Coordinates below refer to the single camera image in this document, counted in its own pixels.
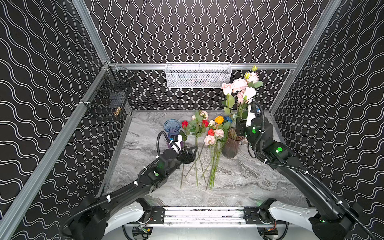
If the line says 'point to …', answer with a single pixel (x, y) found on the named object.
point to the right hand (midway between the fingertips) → (243, 118)
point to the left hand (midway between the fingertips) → (197, 148)
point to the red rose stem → (184, 124)
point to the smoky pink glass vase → (230, 143)
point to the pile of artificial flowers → (203, 138)
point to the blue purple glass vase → (172, 126)
